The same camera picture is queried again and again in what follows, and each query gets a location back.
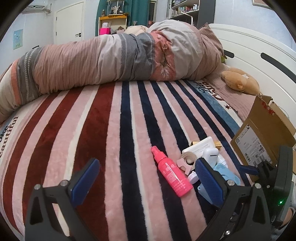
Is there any light blue plastic device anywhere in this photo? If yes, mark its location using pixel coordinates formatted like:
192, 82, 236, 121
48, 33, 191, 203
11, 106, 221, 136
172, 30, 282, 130
198, 163, 241, 204

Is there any blue white contact lens case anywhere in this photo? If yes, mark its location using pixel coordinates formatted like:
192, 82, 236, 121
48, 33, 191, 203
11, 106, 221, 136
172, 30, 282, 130
187, 171, 199, 185

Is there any beige tape dispenser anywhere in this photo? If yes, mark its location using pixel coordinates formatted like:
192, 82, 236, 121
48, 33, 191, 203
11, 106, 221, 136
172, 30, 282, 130
177, 152, 197, 176

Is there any pink spray bottle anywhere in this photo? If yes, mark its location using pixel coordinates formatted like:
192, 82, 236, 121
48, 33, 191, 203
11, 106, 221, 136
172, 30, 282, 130
151, 146, 193, 197

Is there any small white pump bottle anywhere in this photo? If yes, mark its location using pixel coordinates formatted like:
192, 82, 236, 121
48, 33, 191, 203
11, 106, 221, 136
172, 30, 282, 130
217, 154, 228, 167

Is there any white earbuds case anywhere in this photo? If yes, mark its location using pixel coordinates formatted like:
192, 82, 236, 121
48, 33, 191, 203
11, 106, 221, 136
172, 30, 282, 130
202, 148, 219, 168

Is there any brown cardboard box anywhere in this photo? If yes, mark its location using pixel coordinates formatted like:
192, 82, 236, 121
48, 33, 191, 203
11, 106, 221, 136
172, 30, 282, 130
231, 95, 295, 166

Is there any white rectangular power bank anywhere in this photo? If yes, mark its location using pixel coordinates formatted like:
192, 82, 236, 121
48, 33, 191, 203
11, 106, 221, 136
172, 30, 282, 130
182, 137, 216, 158

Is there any pink ribbed pillow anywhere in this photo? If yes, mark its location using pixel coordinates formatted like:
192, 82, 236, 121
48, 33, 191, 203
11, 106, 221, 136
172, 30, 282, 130
204, 63, 255, 121

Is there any brown plush toy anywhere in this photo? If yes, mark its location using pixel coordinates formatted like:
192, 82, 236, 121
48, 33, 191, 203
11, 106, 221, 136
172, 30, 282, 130
221, 67, 260, 95

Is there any white bed headboard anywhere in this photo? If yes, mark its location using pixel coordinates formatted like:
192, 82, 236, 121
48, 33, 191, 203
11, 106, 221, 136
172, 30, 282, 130
209, 24, 295, 124

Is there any green plush toy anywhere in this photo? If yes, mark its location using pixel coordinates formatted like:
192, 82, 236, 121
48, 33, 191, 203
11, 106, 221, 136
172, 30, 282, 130
221, 55, 227, 63

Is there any rolled pink grey duvet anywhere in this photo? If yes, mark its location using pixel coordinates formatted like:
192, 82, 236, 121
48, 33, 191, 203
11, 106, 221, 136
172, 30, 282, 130
1, 20, 224, 121

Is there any dark bookshelf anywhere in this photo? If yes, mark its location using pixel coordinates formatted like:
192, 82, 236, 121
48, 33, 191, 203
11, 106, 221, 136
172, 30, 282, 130
168, 0, 216, 28

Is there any magenta box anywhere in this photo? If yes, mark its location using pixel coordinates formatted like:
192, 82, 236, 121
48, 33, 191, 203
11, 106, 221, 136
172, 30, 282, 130
99, 28, 111, 35

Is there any white door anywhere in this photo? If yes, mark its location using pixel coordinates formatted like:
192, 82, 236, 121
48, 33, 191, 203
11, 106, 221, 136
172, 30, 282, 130
55, 1, 84, 45

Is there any teal curtain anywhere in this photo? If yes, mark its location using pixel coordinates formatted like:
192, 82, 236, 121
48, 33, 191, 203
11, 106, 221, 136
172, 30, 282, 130
95, 0, 149, 36

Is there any yellow shelf desk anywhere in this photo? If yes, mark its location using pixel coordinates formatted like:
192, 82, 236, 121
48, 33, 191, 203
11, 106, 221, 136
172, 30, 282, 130
98, 15, 127, 35

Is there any white air conditioner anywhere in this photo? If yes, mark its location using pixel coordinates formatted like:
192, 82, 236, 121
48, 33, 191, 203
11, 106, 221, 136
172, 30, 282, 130
22, 0, 51, 14

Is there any blue wall poster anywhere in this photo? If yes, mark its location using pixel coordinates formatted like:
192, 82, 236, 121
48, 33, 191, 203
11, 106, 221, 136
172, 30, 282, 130
13, 29, 23, 50

